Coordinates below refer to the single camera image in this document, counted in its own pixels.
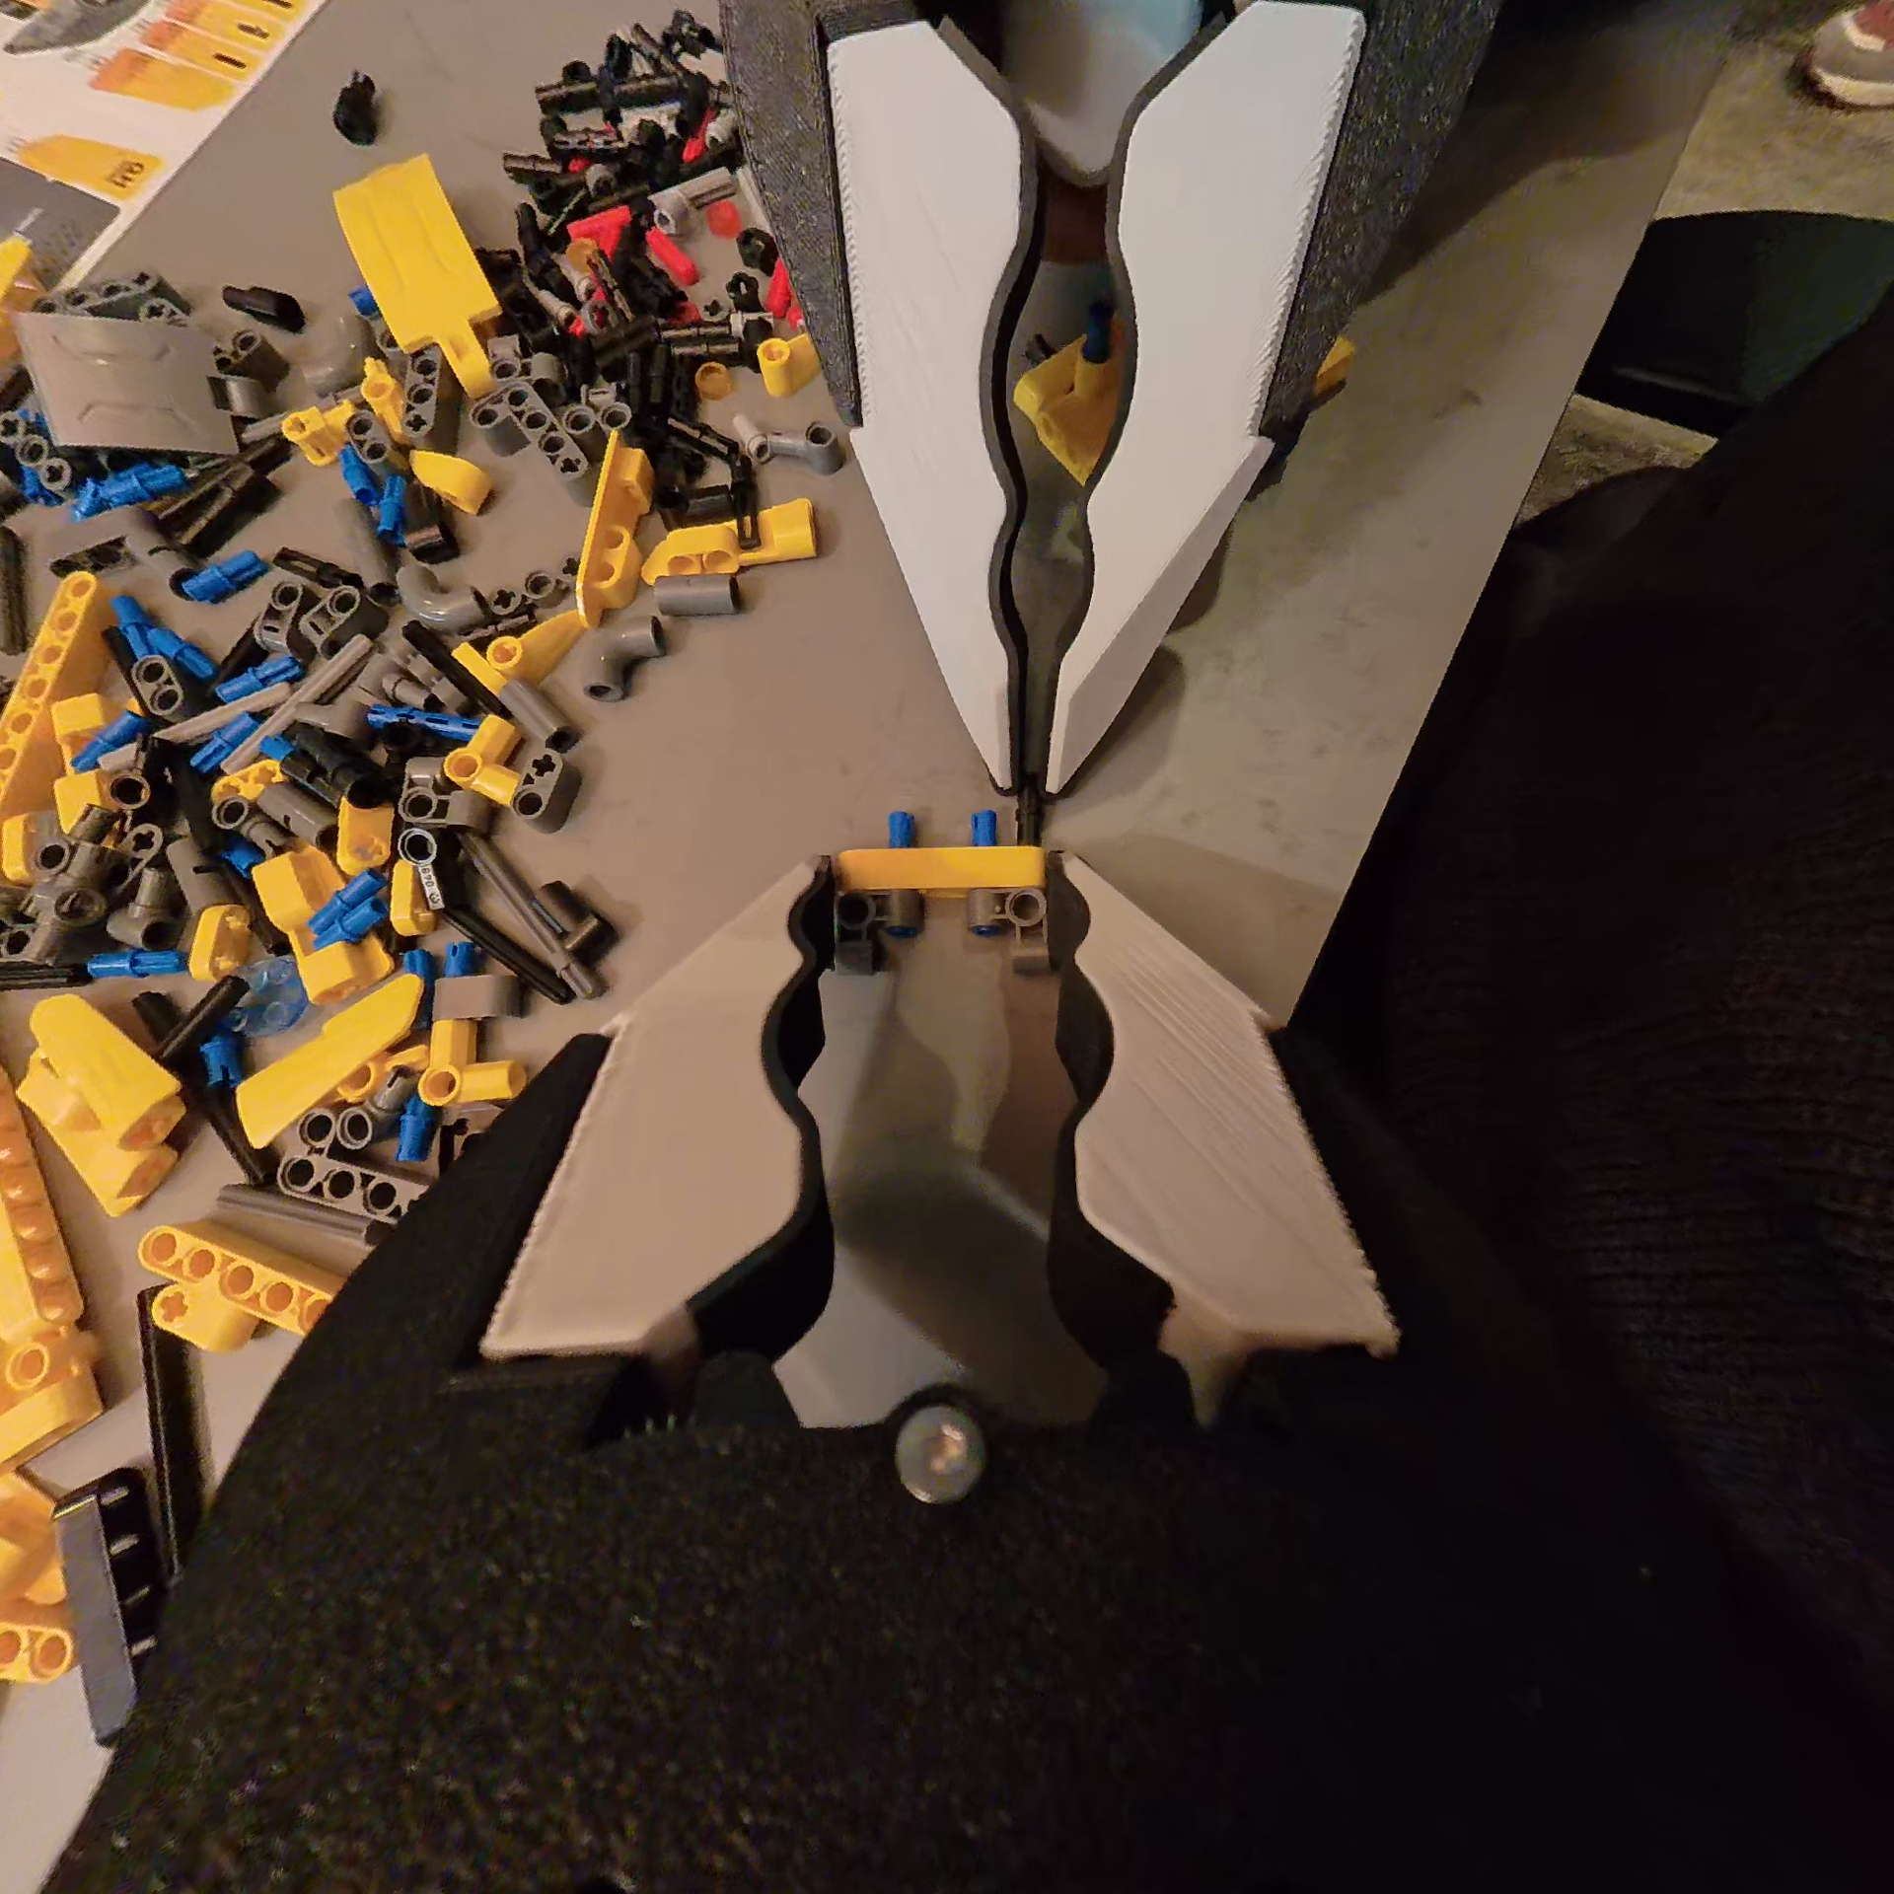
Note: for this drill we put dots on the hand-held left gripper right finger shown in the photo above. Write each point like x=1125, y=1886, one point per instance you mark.
x=1213, y=1168

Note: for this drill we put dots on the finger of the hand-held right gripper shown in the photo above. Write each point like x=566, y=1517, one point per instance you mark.
x=1213, y=295
x=924, y=295

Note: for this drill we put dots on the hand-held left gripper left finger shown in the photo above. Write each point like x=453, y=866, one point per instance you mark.
x=666, y=1154

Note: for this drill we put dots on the yellow beam with blue pins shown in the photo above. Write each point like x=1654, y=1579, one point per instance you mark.
x=940, y=866

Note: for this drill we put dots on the yellow curved panel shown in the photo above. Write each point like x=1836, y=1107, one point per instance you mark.
x=406, y=243

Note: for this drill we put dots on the short black connector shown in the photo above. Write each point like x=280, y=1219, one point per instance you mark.
x=354, y=108

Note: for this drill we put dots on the person's dark knit clothing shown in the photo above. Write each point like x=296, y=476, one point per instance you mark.
x=1628, y=1036

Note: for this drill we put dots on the pile of toy building parts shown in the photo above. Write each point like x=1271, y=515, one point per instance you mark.
x=303, y=903

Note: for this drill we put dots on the black chair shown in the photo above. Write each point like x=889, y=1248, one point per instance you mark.
x=1745, y=312

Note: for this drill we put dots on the printed instruction sheet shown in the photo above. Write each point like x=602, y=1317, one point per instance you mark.
x=133, y=75

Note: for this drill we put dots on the grey curved panel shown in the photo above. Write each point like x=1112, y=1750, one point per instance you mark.
x=117, y=378

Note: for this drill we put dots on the yellow frame assembly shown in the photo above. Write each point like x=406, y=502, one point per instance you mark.
x=1064, y=399

